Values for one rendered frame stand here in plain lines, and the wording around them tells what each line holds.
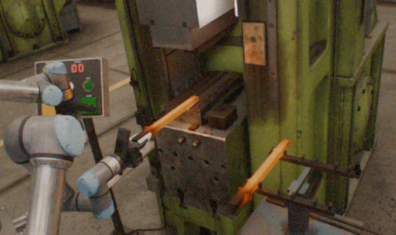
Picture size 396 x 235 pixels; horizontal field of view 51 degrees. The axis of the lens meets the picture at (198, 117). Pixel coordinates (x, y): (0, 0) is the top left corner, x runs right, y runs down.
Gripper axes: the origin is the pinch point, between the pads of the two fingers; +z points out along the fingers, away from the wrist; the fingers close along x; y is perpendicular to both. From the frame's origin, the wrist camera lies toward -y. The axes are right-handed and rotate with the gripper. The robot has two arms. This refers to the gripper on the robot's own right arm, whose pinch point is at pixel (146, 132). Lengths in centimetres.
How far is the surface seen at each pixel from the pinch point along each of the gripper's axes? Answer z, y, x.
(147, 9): 27, -42, -11
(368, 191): 125, 100, 64
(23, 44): 241, 77, -432
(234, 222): 25, 59, 21
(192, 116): 27.6, 6.1, 3.3
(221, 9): 45, -38, 13
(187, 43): 26.8, -28.1, 6.1
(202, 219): 23, 62, 4
